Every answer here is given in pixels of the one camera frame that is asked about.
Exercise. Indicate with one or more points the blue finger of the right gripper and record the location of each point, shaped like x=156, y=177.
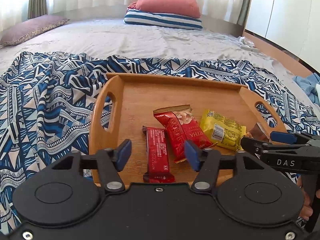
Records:
x=254, y=146
x=287, y=138

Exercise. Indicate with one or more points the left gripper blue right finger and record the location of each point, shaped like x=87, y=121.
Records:
x=207, y=163

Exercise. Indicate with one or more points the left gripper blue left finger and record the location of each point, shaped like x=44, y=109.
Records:
x=109, y=162

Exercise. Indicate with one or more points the yellow snack packet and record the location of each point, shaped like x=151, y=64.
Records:
x=222, y=131

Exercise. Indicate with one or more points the red nut snack packet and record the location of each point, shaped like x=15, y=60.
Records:
x=181, y=125

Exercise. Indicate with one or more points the small dark red bar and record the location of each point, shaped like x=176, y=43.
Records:
x=158, y=169

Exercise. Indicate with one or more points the brown chocolate nut bar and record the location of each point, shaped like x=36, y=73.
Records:
x=258, y=133

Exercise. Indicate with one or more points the right hand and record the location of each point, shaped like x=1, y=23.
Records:
x=306, y=210

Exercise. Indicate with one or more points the light blue cloth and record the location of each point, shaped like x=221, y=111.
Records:
x=310, y=86

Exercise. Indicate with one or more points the wooden serving tray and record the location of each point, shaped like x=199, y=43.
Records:
x=129, y=102

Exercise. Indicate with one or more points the blue white patterned cloth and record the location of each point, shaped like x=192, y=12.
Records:
x=47, y=100

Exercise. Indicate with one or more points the crumpled white wrapper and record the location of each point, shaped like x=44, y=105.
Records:
x=246, y=42

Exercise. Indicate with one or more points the grey bed sheet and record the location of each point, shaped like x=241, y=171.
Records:
x=102, y=38

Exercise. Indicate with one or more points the white wardrobe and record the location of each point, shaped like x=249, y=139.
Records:
x=290, y=24

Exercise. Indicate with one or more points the grey green drape right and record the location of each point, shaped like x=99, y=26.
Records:
x=243, y=12

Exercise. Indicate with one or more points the grey green drape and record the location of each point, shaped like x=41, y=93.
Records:
x=37, y=8
x=243, y=12

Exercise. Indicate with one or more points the blue white striped pillow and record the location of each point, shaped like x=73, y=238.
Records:
x=137, y=17

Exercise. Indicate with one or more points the purple pillow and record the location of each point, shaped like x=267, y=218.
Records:
x=31, y=28

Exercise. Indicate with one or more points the red pillow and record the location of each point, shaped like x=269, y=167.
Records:
x=188, y=8

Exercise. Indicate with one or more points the grey green drape left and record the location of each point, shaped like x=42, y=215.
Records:
x=37, y=8

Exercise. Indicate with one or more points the wooden bed frame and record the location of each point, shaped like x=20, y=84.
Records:
x=287, y=61

